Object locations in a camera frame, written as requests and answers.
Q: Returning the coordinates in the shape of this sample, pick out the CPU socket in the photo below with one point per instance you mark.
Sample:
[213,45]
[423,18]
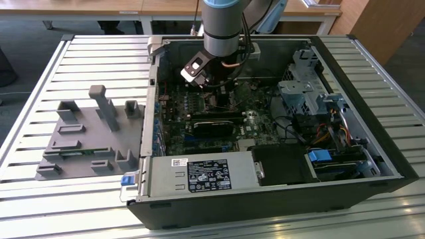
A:
[205,98]

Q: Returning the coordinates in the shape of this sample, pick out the black expansion slot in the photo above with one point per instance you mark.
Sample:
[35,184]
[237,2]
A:
[203,150]
[206,143]

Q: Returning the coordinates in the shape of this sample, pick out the round coin battery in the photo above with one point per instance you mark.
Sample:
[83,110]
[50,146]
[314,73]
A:
[254,87]

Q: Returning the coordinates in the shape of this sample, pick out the green motherboard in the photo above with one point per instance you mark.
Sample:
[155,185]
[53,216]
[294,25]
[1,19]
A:
[263,119]

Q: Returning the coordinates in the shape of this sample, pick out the silver perforated drive cage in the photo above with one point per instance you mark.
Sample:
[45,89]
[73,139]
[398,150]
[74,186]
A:
[292,90]

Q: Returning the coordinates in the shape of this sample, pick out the black graphics card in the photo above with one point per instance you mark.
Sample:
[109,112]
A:
[213,129]

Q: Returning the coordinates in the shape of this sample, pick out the pale blue teach pendant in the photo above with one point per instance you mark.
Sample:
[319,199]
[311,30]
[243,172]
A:
[272,22]

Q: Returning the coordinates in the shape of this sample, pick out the silver chipset heatsink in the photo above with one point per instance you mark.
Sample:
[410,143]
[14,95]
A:
[247,144]

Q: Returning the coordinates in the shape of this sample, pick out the person's dark legs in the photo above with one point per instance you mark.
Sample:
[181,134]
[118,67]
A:
[111,27]

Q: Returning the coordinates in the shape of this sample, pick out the white paper stack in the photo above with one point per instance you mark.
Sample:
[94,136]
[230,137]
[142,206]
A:
[319,2]

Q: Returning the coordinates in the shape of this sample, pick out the hard disk in blue carrier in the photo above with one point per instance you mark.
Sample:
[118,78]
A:
[319,156]

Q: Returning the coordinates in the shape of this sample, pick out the silver power supply unit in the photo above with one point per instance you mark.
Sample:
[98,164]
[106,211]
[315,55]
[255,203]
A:
[163,171]

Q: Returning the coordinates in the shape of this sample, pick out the grey parts rack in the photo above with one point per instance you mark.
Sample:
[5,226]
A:
[86,134]

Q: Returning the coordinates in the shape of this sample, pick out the blue case latch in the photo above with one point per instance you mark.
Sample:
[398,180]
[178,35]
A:
[129,179]

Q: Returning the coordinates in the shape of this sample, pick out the green RAM stick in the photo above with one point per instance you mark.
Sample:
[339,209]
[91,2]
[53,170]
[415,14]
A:
[90,151]

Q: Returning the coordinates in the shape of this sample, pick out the wooden cabinet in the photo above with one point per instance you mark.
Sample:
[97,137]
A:
[392,25]

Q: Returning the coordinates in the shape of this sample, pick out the black and silver PC case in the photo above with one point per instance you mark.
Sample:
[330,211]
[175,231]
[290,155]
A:
[233,214]

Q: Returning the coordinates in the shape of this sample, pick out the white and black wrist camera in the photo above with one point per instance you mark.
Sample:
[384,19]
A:
[197,67]

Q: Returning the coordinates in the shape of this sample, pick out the wooden desk with white frame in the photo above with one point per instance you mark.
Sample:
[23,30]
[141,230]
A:
[66,5]
[166,6]

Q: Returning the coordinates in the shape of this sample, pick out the black plastic duct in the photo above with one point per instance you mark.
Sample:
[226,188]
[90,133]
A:
[282,165]

